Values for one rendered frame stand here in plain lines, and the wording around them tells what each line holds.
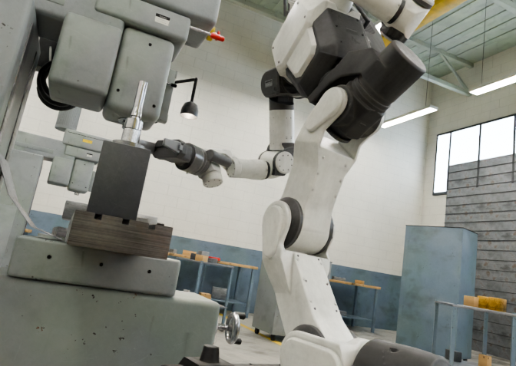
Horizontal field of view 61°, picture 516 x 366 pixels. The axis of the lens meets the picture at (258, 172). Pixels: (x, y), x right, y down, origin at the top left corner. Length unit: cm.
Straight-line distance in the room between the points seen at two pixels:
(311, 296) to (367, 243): 912
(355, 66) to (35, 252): 105
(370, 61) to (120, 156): 67
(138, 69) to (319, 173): 79
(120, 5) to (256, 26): 827
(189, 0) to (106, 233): 101
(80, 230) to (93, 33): 80
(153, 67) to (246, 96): 760
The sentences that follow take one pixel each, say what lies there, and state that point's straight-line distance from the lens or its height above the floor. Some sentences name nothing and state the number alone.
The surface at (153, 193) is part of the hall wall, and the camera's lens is 831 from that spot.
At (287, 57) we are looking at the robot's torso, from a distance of 139.
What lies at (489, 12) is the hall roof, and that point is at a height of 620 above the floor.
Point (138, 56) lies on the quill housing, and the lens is 168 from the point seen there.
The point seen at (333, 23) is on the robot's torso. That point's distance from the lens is 134.
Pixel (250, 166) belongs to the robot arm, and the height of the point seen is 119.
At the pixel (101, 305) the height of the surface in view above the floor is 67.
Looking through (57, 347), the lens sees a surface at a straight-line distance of 152.
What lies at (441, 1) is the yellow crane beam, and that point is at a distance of 690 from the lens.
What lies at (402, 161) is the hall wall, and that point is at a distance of 1110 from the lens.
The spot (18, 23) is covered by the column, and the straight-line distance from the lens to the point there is 155.
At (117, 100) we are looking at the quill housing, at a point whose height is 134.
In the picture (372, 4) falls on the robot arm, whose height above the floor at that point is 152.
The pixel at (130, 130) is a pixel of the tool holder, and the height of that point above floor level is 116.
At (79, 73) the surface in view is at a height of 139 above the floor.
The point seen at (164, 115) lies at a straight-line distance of 172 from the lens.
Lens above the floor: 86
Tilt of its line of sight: 12 degrees up
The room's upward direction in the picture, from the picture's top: 9 degrees clockwise
